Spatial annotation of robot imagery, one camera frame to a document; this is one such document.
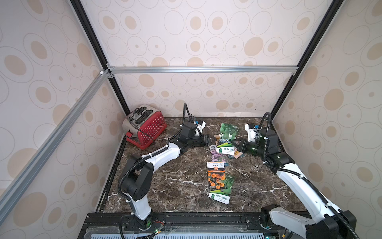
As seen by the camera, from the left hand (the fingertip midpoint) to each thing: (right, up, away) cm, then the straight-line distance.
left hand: (217, 139), depth 82 cm
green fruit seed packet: (+3, -31, 0) cm, 31 cm away
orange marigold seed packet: (+1, -21, +8) cm, 23 cm away
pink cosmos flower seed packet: (+3, -13, +15) cm, 20 cm away
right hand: (+10, 0, -5) cm, 11 cm away
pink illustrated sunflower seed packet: (+16, -10, +16) cm, 24 cm away
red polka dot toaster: (-45, +9, +12) cm, 47 cm away
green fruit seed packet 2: (+5, +4, -3) cm, 7 cm away
